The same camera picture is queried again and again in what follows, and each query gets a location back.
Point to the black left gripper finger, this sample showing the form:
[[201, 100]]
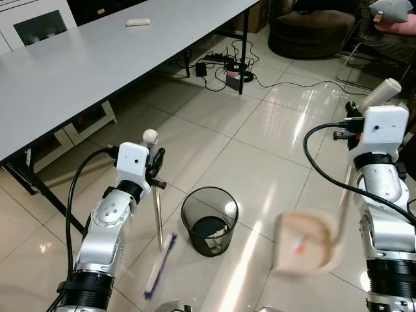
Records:
[[160, 161]]

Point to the beige broom with purple bristles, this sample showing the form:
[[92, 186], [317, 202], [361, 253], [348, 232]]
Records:
[[158, 221]]

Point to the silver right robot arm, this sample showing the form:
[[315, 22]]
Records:
[[387, 214]]

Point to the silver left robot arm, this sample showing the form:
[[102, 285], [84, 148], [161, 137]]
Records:
[[104, 227]]

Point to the black mesh waste bin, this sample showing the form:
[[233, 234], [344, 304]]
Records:
[[209, 231]]

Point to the low white cabinet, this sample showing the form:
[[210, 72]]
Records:
[[84, 123]]

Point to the dark brown round sofa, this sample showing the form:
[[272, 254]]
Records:
[[312, 32]]

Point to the pink pillow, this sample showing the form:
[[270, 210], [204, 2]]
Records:
[[400, 26]]

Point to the black power adapter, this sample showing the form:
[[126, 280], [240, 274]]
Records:
[[201, 69]]

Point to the grey pillow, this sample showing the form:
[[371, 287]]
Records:
[[391, 8]]

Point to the grey table with black legs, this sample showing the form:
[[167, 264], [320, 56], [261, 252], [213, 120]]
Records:
[[97, 65]]

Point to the brown cardboard box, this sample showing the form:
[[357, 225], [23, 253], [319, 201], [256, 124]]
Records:
[[259, 14]]

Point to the small white oblong object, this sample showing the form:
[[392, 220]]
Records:
[[138, 22]]

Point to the white cabinet with glass door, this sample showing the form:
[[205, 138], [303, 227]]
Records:
[[39, 23]]

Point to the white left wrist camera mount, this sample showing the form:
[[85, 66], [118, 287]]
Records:
[[132, 162]]

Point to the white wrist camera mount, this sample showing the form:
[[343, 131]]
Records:
[[132, 162], [385, 130]]

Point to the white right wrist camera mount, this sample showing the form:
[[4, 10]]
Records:
[[385, 130]]

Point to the dark chair with metal frame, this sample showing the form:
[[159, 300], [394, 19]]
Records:
[[383, 52]]

